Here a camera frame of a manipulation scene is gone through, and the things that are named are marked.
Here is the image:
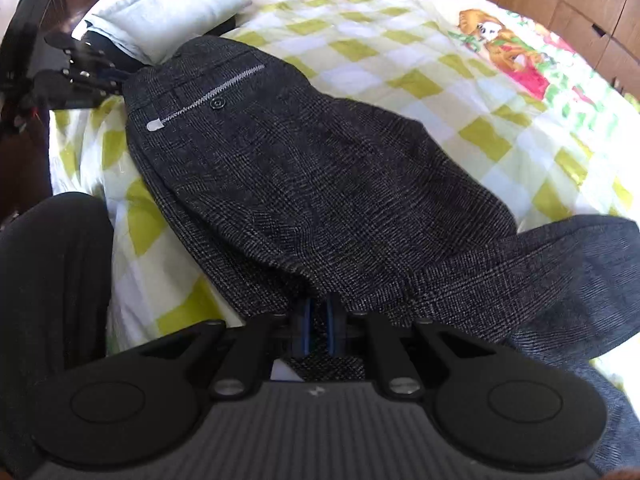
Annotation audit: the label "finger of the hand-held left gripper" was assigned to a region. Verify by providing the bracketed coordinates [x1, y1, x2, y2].
[32, 67, 126, 111]
[44, 31, 132, 81]

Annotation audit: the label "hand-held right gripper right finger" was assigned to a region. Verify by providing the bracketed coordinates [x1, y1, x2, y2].
[324, 301, 503, 401]

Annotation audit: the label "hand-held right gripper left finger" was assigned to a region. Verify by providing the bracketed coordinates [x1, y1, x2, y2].
[141, 300, 315, 401]

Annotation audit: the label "dark grey plaid pants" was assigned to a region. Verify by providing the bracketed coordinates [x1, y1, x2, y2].
[122, 35, 640, 480]

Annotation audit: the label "white folded cloth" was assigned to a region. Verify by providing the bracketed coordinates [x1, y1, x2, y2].
[72, 0, 252, 64]

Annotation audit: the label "person's leg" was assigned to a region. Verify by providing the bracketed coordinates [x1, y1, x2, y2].
[0, 192, 117, 480]

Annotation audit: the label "yellow checked printed blanket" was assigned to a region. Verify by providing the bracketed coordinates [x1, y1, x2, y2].
[47, 0, 640, 411]

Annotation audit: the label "wooden wardrobe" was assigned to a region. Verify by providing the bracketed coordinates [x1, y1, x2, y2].
[454, 0, 640, 97]

